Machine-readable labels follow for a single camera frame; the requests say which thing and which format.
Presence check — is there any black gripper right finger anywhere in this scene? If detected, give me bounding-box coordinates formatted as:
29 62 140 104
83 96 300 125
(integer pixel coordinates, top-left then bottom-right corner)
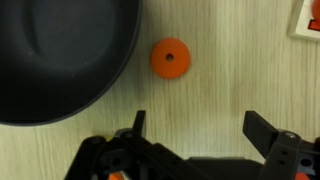
242 111 279 158

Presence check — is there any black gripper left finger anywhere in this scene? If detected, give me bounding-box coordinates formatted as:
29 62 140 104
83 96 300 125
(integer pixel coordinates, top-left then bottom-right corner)
132 110 146 136

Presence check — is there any orange disc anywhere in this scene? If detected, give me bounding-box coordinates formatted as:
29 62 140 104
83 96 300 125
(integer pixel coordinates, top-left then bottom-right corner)
150 38 191 79

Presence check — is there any black bowl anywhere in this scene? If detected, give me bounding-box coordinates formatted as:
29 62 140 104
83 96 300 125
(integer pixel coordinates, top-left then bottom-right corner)
0 0 143 126

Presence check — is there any wooden slotted tray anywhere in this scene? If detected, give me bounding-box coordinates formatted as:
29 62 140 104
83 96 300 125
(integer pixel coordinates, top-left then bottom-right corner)
288 0 320 41

